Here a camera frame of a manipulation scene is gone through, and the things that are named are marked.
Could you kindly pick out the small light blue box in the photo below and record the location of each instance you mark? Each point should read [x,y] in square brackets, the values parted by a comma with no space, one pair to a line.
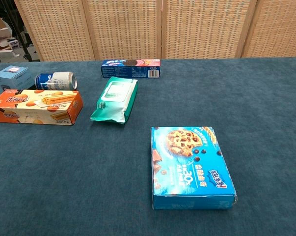
[12,76]

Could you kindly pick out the blue pink sandwich cookie box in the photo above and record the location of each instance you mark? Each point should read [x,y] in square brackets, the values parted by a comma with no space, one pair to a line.
[128,70]

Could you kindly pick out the blue chocolate chip cookie box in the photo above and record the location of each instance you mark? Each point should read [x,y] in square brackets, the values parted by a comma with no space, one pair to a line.
[187,167]

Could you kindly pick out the orange egg roll biscuit box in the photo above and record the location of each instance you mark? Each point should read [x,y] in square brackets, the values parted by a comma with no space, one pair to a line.
[27,106]

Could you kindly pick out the white flat cardboard box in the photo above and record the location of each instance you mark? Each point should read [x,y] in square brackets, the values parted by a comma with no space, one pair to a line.
[6,53]

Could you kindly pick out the white open cardboard box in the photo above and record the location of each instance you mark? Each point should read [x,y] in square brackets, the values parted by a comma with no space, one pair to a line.
[1,30]

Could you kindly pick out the green wet wipes pack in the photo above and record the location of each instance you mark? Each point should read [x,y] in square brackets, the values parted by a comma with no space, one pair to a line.
[113,103]

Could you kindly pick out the rattan folding screen panel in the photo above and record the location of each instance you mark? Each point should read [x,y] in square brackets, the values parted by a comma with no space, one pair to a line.
[125,27]
[206,27]
[277,27]
[59,27]

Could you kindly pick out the dark teal felt table cover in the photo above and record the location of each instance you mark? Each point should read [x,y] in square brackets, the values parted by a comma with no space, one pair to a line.
[64,172]

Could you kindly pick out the blue and white drink can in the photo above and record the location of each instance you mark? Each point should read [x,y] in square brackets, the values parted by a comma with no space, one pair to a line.
[55,82]

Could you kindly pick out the black tripod stand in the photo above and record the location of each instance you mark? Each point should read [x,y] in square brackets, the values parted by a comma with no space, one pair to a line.
[25,49]

